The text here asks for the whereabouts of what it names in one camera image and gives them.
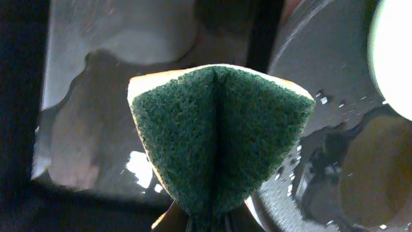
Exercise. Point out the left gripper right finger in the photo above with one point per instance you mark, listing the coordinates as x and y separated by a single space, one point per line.
241 219

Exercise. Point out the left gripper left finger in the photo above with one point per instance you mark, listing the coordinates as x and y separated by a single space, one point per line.
174 219

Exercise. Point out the green yellow sponge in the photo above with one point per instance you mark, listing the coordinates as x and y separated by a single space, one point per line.
215 133

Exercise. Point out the black rectangular tray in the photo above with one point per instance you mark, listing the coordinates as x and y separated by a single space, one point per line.
95 113

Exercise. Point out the black round tray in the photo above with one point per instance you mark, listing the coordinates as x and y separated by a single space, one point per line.
351 168

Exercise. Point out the mint plate at back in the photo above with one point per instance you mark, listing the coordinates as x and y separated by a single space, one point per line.
389 54

